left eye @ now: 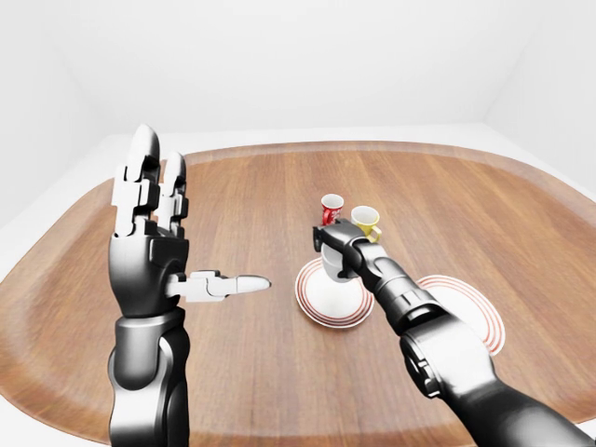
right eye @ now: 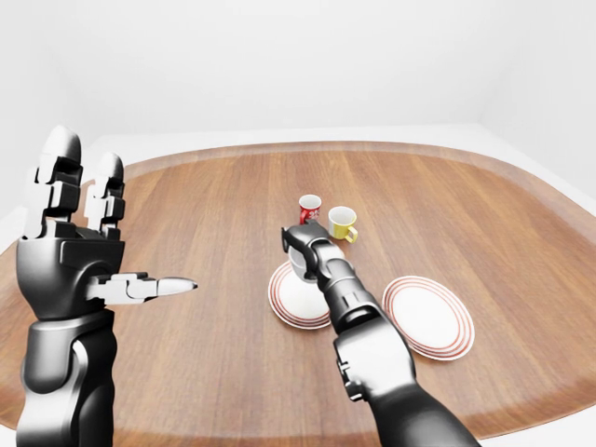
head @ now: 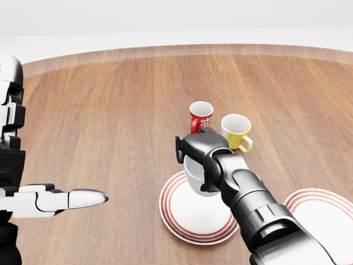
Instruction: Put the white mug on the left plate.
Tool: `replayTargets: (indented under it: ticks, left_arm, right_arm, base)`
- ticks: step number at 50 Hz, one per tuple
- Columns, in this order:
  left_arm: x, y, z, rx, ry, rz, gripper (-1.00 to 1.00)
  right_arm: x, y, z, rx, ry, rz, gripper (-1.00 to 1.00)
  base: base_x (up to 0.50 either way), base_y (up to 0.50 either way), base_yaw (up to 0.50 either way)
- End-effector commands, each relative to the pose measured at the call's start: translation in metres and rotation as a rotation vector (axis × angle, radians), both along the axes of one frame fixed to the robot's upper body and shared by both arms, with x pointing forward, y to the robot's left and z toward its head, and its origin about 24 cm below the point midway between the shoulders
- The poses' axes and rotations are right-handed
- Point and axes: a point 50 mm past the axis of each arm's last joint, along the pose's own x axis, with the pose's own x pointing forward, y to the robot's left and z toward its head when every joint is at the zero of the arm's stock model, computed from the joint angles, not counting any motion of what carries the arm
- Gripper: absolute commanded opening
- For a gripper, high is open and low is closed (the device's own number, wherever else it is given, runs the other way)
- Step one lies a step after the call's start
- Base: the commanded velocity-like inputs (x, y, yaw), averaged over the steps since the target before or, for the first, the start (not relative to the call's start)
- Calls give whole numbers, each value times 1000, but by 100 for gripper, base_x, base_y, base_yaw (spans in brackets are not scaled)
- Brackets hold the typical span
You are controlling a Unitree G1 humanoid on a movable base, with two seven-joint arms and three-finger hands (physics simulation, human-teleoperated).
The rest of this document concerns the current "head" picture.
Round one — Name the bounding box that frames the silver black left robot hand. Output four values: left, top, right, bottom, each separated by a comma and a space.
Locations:
0, 54, 109, 265

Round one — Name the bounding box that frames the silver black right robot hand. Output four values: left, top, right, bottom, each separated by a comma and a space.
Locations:
175, 126, 232, 193

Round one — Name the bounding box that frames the white mug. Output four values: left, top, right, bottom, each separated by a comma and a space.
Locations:
183, 155, 222, 198

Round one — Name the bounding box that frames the red patterned mug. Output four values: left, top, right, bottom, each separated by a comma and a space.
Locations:
189, 100, 215, 135

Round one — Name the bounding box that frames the yellow mug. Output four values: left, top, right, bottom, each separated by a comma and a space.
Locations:
220, 113, 254, 154

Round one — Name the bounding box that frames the white plate with red rings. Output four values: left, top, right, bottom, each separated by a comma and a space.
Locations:
283, 188, 353, 259
159, 169, 240, 246

